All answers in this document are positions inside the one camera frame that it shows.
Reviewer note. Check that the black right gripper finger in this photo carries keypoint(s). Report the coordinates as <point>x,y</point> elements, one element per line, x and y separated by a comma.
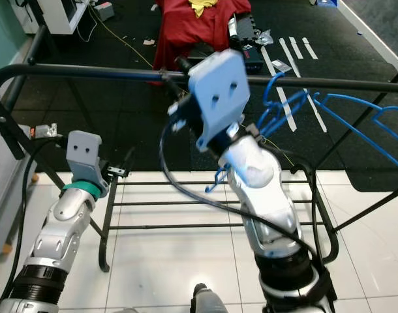
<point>179,112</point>
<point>178,70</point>

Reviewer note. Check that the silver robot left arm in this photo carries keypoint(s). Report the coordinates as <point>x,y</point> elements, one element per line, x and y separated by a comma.
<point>65,222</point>

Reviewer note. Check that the red garment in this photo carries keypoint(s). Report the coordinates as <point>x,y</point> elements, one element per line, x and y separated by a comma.
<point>192,39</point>

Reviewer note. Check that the black clothes rack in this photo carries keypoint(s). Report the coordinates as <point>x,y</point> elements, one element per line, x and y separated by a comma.
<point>94,70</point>

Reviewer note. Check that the small silver wrapper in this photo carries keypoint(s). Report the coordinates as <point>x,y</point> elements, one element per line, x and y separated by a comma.
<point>44,130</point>

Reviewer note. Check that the crumpled plastic wrapper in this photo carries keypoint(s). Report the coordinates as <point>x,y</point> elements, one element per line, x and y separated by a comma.
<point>264,37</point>

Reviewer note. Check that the grey power adapter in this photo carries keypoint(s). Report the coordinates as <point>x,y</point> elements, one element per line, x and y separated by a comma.
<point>105,10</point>

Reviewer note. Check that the long white floor tape strip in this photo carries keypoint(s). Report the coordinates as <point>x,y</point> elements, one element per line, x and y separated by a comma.
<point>320,114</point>
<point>284,98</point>

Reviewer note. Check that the grey cushioned ottoman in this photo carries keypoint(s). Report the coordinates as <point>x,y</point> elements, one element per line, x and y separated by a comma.
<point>6,195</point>

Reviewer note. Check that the short white floor tape strip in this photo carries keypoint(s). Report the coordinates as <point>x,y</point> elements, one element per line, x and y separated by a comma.
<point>296,47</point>
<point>310,49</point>

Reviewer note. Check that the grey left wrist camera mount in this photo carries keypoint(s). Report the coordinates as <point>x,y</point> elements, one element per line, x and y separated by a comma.
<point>85,151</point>

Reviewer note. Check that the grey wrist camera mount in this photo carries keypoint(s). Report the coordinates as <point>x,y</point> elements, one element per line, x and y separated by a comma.
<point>218,91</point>
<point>85,151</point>

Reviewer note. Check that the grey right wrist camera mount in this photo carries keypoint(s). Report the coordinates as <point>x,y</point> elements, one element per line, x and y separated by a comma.
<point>218,91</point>

